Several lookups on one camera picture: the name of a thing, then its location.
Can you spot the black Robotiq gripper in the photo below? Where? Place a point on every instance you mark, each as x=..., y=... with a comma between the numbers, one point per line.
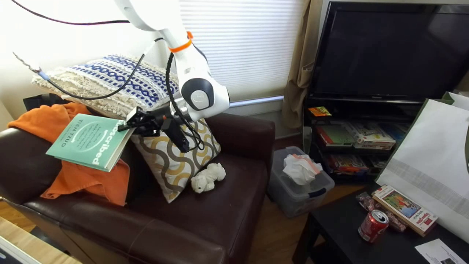
x=156, y=124

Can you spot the green paperback book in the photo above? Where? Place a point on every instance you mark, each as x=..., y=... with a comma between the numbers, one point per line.
x=87, y=140

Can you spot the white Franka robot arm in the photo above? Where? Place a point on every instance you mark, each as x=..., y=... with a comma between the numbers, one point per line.
x=194, y=73

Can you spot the dark brown leather sofa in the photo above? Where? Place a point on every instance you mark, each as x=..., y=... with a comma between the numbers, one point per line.
x=213, y=209

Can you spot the green red book stack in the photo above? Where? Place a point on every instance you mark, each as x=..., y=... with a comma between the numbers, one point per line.
x=334, y=133

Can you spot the yellow grey wave pillow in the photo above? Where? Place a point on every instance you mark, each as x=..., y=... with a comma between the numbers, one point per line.
x=170, y=168

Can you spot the blue white woven pillow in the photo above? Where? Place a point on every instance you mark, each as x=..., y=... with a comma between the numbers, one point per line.
x=96, y=73

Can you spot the orange throw blanket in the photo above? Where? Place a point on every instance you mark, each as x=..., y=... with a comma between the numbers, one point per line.
x=82, y=187

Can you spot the small white plush toy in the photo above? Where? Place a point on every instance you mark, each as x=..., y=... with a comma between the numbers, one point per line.
x=206, y=177

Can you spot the white window blind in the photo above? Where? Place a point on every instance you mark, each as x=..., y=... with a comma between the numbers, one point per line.
x=253, y=48

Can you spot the white device with green light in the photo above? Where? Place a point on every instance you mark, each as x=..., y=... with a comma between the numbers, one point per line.
x=29, y=234

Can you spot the crumpled white plastic bag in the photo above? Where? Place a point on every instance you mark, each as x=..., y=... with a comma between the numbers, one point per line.
x=300, y=168

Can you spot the beige curtain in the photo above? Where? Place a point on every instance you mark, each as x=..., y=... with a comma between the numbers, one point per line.
x=301, y=73

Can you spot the clear plastic storage bin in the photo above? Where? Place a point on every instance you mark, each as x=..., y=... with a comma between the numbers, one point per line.
x=293, y=198

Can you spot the white framed screen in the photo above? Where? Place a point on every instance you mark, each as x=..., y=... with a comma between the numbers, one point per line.
x=11, y=250

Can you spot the colourful game boxes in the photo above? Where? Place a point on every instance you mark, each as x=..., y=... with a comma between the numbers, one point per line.
x=347, y=162

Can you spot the black television stand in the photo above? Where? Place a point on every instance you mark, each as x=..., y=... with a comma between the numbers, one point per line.
x=360, y=108

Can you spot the black coffee table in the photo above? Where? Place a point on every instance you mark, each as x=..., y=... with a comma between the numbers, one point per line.
x=341, y=231

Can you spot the white magazine stack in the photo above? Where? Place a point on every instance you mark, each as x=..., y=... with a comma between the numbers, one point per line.
x=373, y=136

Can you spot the red soda can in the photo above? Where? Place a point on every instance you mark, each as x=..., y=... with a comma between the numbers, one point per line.
x=373, y=225

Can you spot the black flat screen television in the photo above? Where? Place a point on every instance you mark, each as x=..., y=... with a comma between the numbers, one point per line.
x=389, y=48

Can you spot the white picture box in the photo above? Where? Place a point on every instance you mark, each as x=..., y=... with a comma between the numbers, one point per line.
x=404, y=206

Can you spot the white green paper bag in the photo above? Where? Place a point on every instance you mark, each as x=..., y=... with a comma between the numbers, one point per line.
x=429, y=155

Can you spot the white paper sheet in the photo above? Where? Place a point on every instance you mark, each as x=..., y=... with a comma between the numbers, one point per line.
x=436, y=250

